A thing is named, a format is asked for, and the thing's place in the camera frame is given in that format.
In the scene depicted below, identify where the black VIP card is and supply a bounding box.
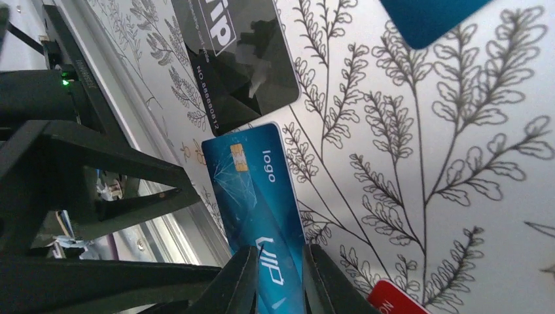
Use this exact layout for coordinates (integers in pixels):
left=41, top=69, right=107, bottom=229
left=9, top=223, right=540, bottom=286
left=172, top=0, right=300, bottom=136

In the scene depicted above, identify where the aluminium rail frame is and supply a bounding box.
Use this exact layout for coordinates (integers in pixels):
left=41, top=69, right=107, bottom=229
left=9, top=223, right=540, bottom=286
left=56, top=1, right=230, bottom=266

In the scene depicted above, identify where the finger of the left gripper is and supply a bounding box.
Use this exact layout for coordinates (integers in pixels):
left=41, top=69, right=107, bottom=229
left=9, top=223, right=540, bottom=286
left=1, top=120, right=200, bottom=255
left=1, top=255, right=221, bottom=313

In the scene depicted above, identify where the red VIP card left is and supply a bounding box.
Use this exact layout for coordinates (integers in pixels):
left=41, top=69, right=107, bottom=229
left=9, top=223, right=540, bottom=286
left=367, top=279, right=430, bottom=314

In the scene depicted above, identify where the blue card upper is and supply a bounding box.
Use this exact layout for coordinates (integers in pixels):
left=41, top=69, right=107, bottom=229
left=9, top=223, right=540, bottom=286
left=380, top=0, right=489, bottom=49

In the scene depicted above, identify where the blue VIP card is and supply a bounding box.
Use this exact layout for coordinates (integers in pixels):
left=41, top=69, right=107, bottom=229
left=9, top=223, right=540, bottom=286
left=201, top=123, right=305, bottom=313

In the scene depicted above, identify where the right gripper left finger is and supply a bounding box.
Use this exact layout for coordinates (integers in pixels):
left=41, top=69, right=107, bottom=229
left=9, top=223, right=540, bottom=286
left=142, top=246, right=259, bottom=314

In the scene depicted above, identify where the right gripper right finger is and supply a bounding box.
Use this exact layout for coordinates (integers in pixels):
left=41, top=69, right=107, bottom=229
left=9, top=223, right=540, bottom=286
left=302, top=244, right=380, bottom=314

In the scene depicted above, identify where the floral table mat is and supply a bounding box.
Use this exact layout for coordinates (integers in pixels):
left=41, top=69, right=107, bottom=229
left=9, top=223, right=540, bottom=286
left=84, top=0, right=555, bottom=314

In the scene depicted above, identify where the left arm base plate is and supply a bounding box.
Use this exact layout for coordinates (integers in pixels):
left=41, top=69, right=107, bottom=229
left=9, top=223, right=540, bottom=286
left=1, top=4, right=129, bottom=146

